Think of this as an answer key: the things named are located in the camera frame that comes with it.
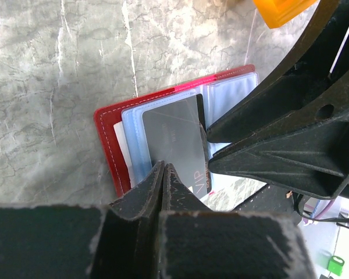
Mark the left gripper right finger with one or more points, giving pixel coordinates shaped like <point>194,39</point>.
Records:
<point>196,242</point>

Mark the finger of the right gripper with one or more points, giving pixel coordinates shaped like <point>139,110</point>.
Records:
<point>312,161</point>
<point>298,79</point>

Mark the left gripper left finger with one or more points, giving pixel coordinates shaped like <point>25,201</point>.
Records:
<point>84,241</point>

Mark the black VIP card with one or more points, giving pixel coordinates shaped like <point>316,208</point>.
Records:
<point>175,134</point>

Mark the red leather card holder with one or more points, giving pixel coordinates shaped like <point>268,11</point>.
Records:
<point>120,126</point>

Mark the yellow plastic bin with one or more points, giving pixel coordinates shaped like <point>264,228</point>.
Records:
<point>277,13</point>

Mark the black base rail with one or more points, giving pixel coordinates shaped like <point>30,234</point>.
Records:
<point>273,199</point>

